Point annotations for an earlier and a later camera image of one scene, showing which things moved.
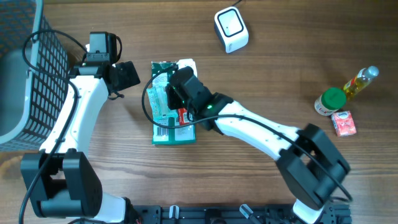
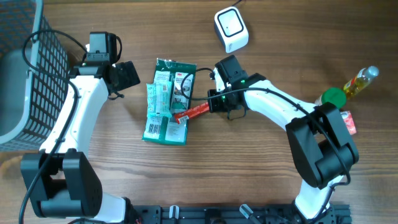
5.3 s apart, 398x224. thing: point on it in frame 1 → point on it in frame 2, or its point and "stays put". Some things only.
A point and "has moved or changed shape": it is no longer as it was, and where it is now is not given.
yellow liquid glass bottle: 358,83 stays put
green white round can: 331,100 stays put
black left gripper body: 128,77 stays put
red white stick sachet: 183,116 has moved or changed shape
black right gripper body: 175,101 → 220,101
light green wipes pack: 159,102 stays put
